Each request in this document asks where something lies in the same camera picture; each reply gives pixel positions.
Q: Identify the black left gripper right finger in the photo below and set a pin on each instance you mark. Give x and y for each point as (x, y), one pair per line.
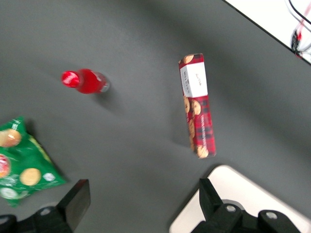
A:
(218, 218)

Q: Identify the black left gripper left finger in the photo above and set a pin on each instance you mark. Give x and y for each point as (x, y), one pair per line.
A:
(73, 206)

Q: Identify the red tartan cookie box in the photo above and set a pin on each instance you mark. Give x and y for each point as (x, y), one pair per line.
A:
(202, 121)

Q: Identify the beige plastic tray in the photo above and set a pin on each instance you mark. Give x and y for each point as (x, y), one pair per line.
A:
(243, 187)

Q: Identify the green chips bag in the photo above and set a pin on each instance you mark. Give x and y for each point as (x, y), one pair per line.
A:
(26, 160)

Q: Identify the red soda bottle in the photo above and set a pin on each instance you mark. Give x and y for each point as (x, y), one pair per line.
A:
(87, 81)

